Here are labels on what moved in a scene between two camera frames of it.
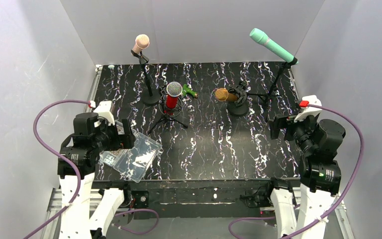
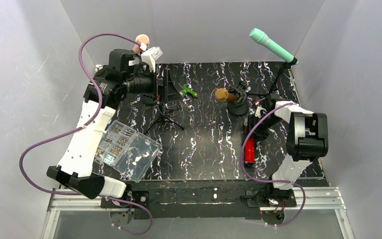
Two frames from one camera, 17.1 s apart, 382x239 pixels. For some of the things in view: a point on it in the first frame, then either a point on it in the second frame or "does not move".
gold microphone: x=222 y=94 does not move
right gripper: x=279 y=126 -> x=255 y=118
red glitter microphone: x=174 y=89 -> x=249 y=147
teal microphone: x=261 y=37 does not move
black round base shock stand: x=239 y=107 does not move
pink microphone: x=142 y=42 does not move
